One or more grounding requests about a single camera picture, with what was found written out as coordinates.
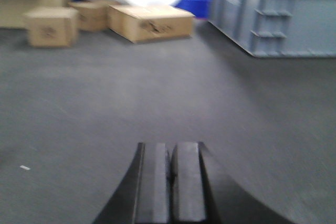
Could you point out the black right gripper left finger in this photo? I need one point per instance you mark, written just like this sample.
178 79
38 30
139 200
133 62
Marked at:
143 195

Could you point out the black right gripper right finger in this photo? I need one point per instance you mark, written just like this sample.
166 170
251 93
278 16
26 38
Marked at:
202 192

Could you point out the white paper scrap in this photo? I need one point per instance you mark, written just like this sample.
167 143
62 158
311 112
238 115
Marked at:
24 167

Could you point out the flat torn cardboard box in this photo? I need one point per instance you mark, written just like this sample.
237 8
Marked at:
147 23

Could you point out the small rear cardboard box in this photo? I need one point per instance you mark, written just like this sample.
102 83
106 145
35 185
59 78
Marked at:
93 15

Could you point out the grey plastic crate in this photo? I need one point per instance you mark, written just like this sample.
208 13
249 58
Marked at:
278 28

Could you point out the small upright cardboard box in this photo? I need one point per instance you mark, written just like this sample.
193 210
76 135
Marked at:
50 27

